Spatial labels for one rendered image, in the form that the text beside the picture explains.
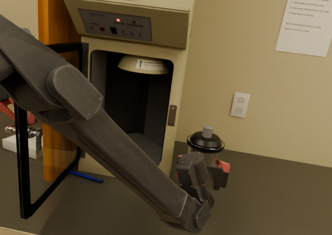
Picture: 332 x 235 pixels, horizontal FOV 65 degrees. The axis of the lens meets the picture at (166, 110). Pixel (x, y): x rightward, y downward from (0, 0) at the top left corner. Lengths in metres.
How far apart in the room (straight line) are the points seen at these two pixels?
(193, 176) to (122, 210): 0.32
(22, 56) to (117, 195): 0.63
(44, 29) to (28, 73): 0.49
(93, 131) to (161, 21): 0.40
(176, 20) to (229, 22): 0.55
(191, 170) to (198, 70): 0.72
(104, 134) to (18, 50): 0.15
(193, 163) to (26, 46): 0.39
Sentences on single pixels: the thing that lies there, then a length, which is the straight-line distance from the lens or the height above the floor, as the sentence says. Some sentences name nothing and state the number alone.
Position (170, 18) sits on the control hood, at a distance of 0.68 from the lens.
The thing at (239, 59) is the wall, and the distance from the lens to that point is 1.22.
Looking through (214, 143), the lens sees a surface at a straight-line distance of 0.73.
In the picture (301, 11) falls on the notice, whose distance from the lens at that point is 1.27.
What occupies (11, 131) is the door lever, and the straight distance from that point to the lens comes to 0.67.
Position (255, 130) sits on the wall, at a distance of 1.31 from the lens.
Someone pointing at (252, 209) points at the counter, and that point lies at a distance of 0.94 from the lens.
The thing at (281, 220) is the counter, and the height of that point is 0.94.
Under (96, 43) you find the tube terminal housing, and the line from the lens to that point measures 0.83.
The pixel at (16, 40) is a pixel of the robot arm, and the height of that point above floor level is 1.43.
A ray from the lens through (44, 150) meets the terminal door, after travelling 0.72.
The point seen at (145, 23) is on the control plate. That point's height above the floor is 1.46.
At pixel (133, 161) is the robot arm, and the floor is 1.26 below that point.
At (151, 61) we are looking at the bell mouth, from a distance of 0.83.
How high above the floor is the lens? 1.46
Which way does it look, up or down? 18 degrees down
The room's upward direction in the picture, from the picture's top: 7 degrees clockwise
